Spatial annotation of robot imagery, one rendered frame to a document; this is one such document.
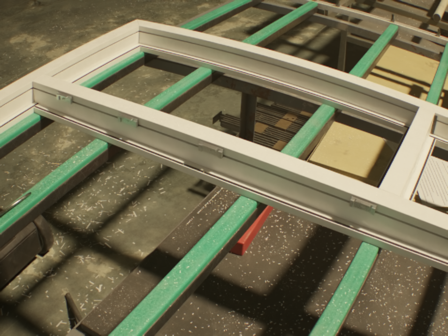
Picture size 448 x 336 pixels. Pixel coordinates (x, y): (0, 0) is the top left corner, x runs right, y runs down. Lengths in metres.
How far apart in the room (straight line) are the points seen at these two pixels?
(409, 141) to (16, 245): 1.40
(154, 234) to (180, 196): 0.27
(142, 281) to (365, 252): 0.52
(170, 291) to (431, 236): 0.44
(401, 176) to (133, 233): 1.43
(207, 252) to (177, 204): 1.49
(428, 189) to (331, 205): 0.62
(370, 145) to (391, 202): 0.74
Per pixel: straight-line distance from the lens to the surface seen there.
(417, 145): 1.12
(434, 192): 1.53
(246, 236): 1.28
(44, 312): 1.97
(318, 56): 3.91
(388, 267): 1.33
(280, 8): 2.17
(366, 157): 1.60
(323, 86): 1.35
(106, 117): 1.16
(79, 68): 1.42
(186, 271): 0.86
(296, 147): 1.16
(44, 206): 1.05
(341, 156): 1.58
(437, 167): 1.64
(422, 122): 1.22
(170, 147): 1.08
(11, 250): 1.98
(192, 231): 1.35
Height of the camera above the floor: 1.47
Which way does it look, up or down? 34 degrees down
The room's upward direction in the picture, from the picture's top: 3 degrees clockwise
